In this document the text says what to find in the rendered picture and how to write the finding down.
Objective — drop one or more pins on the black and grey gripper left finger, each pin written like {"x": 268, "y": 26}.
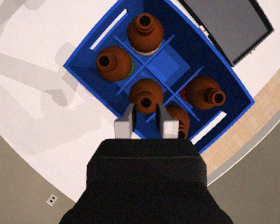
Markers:
{"x": 122, "y": 126}

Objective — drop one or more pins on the grey rectangular tray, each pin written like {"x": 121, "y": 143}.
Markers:
{"x": 239, "y": 25}

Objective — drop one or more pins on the blue divided crate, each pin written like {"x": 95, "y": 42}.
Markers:
{"x": 175, "y": 65}

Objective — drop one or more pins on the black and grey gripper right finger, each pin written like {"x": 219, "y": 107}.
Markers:
{"x": 168, "y": 127}

